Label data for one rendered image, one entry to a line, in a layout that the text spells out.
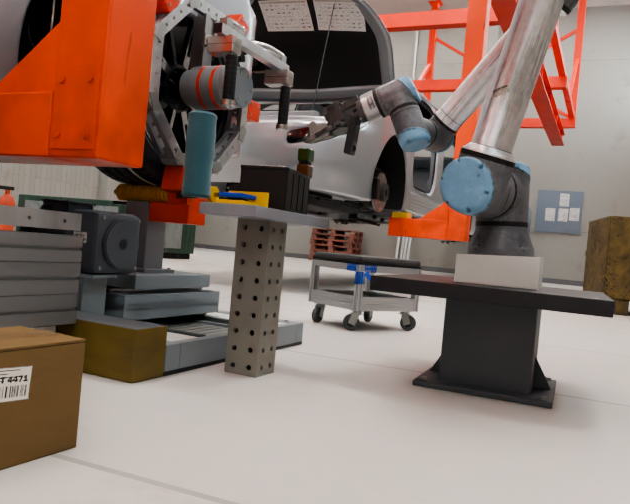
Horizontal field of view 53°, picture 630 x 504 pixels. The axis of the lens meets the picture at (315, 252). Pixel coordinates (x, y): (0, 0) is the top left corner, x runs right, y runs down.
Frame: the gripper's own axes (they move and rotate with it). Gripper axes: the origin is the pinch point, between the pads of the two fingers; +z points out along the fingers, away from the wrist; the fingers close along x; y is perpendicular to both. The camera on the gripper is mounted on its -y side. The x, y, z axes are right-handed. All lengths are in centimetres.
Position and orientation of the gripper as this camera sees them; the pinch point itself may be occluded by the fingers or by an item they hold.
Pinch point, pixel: (309, 142)
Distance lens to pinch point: 202.7
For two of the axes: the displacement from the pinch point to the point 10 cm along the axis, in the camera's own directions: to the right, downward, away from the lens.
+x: -3.4, -0.2, -9.4
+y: -3.2, -9.4, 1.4
